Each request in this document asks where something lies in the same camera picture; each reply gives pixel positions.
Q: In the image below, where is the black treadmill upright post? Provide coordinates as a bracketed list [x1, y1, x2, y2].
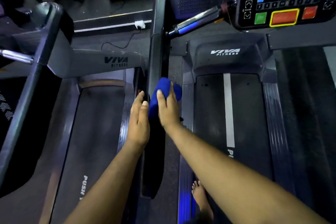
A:
[141, 0, 172, 200]

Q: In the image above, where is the black power cable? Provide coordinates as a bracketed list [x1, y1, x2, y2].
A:
[101, 29, 142, 50]

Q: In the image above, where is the blue cleaning cloth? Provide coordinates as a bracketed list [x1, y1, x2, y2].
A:
[148, 77, 183, 119]

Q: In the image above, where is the person's left hand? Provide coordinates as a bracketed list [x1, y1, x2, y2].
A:
[126, 90, 150, 149]

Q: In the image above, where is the black treadmill belt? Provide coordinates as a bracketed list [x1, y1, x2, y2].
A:
[49, 86, 127, 224]

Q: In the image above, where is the treadmill belt with white stripe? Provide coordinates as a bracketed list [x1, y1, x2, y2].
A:
[194, 73, 274, 224]

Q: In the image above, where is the person's left forearm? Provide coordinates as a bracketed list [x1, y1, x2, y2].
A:
[64, 139, 144, 224]

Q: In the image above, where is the person's right forearm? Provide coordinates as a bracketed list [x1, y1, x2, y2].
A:
[166, 123, 330, 224]

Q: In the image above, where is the grey treadmill upright post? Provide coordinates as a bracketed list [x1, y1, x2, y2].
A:
[0, 2, 64, 198]

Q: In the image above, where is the person's bare foot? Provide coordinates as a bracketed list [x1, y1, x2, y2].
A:
[191, 180, 214, 222]

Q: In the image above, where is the grey treadmill motor cover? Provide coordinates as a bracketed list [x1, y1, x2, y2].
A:
[47, 29, 149, 79]

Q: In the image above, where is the black treadmill motor cover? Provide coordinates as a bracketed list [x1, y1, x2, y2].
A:
[183, 33, 278, 85]

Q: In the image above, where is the person's right hand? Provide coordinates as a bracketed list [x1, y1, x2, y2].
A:
[157, 82, 183, 133]

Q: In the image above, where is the treadmill console with coloured buttons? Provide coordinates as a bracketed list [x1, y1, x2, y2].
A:
[230, 0, 336, 31]

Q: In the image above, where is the ribbed treadmill side rail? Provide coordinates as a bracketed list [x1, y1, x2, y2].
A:
[177, 84, 196, 224]
[262, 83, 297, 198]

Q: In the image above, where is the silver treadmill grip handle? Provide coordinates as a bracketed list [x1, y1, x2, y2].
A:
[0, 49, 34, 65]
[167, 6, 221, 36]

